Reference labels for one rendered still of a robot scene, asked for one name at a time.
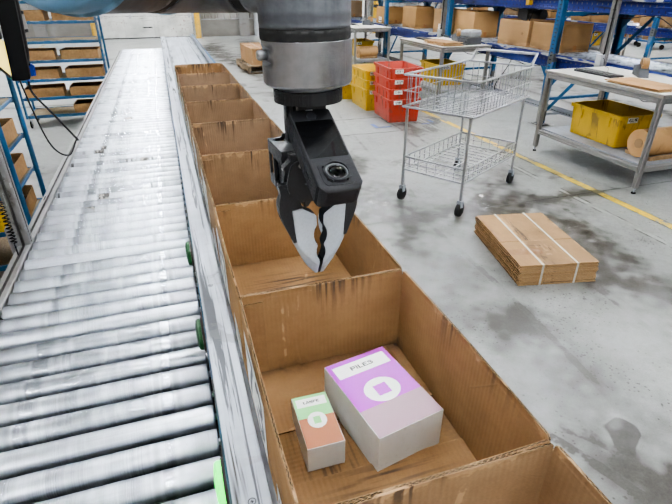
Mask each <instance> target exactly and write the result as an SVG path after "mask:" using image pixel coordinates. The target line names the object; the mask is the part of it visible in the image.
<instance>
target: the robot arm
mask: <svg viewBox="0 0 672 504"><path fill-rule="evenodd" d="M23 1H25V2H26V3H28V4H30V5H32V6H34V7H36V8H38V9H41V10H44V11H48V12H52V13H59V14H62V15H66V16H72V17H94V16H99V15H102V14H128V13H152V14H160V15H173V14H177V13H257V15H258V27H259V39H260V40H261V46H262V50H257V51H256V58H257V60H259V61H262V68H263V80H264V83H265V84H266V85H267V86H269V87H272V88H273V92H274V102H275V103H277V104H280V105H283V112H284V128H285V133H282V135H281V136H280V137H274V138H268V150H269V163H270V175H271V181H272V183H273V184H274V185H275V186H276V189H277V190H278V196H277V199H276V207H277V212H278V215H279V217H280V220H281V221H282V223H283V225H284V227H285V228H286V230H287V232H288V234H289V235H290V237H291V240H292V242H293V243H294V245H295V247H296V249H297V251H298V252H299V254H300V256H301V258H302V259H303V261H304V262H305V263H306V265H307V266H308V267H309V268H310V269H312V270H313V271H314V272H316V273H317V272H322V271H324V269H325V268H326V267H327V265H328V264H329V262H330V261H331V260H332V258H333V257H334V255H335V253H336V252H337V250H338V248H339V246H340V244H341V242H342V240H343V237H344V235H345V234H346V233H347V231H348V228H349V226H350V223H351V220H352V218H353V215H354V213H355V210H356V206H357V200H358V196H359V193H360V189H361V186H362V183H363V180H362V178H361V176H360V174H359V172H358V170H357V168H356V165H355V163H354V161H353V159H352V157H351V155H350V153H349V151H348V149H347V146H346V144H345V142H344V140H343V138H342V136H341V134H340V132H339V129H338V127H337V125H336V123H335V121H334V119H333V117H332V115H331V112H330V111H329V109H326V105H332V104H336V103H339V102H341V101H342V87H343V86H346V85H348V84H349V83H350V82H351V81H352V37H351V0H23ZM283 140H284V141H283ZM272 155H273V160H272ZM273 165H274V173H273ZM311 201H314V203H315V204H316V206H318V207H321V208H320V209H319V214H318V224H319V228H320V231H321V235H320V243H321V248H320V252H319V254H318V255H317V247H318V244H317V242H316V240H315V239H314V231H315V229H316V226H317V217H316V215H315V214H314V212H313V211H312V210H311V209H309V208H307V207H308V206H309V204H310V203H311ZM301 203H302V204H303V206H302V205H301Z"/></svg>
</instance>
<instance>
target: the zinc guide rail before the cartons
mask: <svg viewBox="0 0 672 504"><path fill-rule="evenodd" d="M161 43H162V49H163V56H164V62H165V69H166V75H167V82H168V88H169V95H170V101H171V108H172V114H173V120H174V127H175V133H176V140H177V146H178V153H179V159H180V166H181V172H182V179H183V185H184V192H185V198H186V205H187V211H188V218H189V224H190V231H191V237H192V244H193V250H194V257H195V263H196V270H197V276H198V283H199V289H200V296H201V302H202V309H203V315H204V322H205V328H206V334H207V341H208V347H209V354H210V360H211V367H212V373H213V380H214V386H215V393H216V399H217V406H218V412H219V419H220V425H221V432H222V438H223V445H224V451H225V458H226V464H227V471H228V477H229V484H230V490H231V497H232V503H233V504H272V500H271V496H270V491H269V487H268V483H267V478H266V474H265V470H264V465H263V461H262V457H261V452H260V448H259V444H258V439H257V435H256V431H255V426H254V422H253V418H252V413H251V409H250V405H249V400H248V396H247V392H246V387H245V383H244V379H243V374H242V370H241V366H240V361H239V357H238V353H237V348H236V344H235V340H234V335H233V331H232V327H231V322H230V318H229V314H228V309H227V305H226V301H225V296H224V292H223V288H222V283H221V279H220V275H219V270H218V266H217V262H216V257H215V253H214V249H213V244H212V240H211V236H210V231H209V227H208V223H207V218H206V214H205V210H204V205H203V201H202V197H201V192H200V188H199V184H198V179H197V175H196V171H195V166H194V162H193V158H192V153H191V149H190V145H189V140H188V136H187V132H186V127H185V123H184V119H183V114H182V110H181V106H180V101H179V97H178V93H177V88H176V84H175V80H174V75H173V71H172V67H171V62H170V58H169V54H168V49H167V45H166V41H165V37H164V36H163V37H161Z"/></svg>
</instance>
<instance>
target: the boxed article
mask: <svg viewBox="0 0 672 504"><path fill-rule="evenodd" d="M291 403H292V418H293V422H294V425H295V428H296V433H297V437H298V440H299V443H300V447H301V450H302V453H303V457H304V460H305V463H306V467H307V470H308V472H310V471H314V470H317V469H321V468H325V467H329V466H332V465H336V464H340V463H344V462H345V439H344V437H343V434H342V432H341V429H340V427H339V424H338V422H337V419H336V417H335V414H334V412H333V409H332V407H331V404H330V402H329V399H328V397H327V394H326V392H320V393H316V394H311V395H307V396H303V397H298V398H294V399H291Z"/></svg>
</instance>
